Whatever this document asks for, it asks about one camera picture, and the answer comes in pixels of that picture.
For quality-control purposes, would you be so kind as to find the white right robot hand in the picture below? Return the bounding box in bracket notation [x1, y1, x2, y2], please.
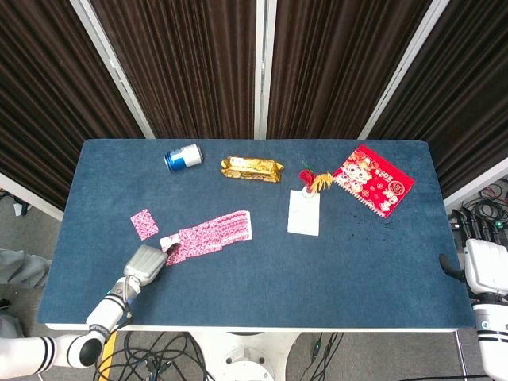
[438, 207, 508, 295]

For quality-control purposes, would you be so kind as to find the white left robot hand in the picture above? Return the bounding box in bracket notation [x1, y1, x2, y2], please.
[123, 243, 176, 285]

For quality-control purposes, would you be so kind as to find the pink patterned packet stack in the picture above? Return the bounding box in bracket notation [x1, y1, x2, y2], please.
[177, 210, 254, 257]

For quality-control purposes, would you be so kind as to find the yellow floor tape strip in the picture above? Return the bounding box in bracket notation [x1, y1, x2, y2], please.
[98, 330, 118, 372]

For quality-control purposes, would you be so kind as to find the blue and white drink can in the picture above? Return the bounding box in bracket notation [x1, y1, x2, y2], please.
[164, 143, 204, 174]

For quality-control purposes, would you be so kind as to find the grey fabric cover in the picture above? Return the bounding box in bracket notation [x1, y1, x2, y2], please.
[0, 247, 53, 289]

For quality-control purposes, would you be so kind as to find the blue felt table mat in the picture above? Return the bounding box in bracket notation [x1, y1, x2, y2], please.
[37, 138, 476, 331]

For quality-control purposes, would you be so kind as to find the red spiral desk calendar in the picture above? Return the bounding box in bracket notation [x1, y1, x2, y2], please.
[332, 144, 416, 220]

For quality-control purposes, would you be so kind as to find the gold snack package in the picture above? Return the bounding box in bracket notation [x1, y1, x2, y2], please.
[220, 156, 286, 184]

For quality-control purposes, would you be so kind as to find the dark brown pleated curtain panel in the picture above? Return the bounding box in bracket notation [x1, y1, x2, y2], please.
[90, 0, 257, 140]
[368, 0, 508, 199]
[266, 0, 433, 140]
[0, 0, 144, 211]

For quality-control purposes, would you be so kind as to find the white tag with tassel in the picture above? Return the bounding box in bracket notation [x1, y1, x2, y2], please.
[287, 189, 321, 237]

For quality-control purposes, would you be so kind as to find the red and gold tassel ornament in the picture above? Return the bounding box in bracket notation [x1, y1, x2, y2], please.
[298, 160, 333, 195]

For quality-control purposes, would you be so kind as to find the black and green cable tangle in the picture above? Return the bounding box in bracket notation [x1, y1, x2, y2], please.
[450, 183, 508, 233]

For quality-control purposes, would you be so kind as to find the white screen frame rail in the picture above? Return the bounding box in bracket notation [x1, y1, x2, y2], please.
[443, 157, 508, 209]
[0, 171, 65, 222]

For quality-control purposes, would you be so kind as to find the black floor cable bundle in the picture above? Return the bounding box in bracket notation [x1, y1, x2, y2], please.
[93, 331, 217, 381]

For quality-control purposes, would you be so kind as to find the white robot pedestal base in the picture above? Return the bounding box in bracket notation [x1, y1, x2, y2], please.
[189, 330, 299, 381]

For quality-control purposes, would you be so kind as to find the black cable with green plug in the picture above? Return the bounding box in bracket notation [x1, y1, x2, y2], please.
[299, 331, 344, 381]

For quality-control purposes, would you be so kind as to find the white screen frame post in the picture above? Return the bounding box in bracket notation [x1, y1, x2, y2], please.
[253, 0, 278, 140]
[357, 0, 452, 140]
[69, 0, 155, 140]

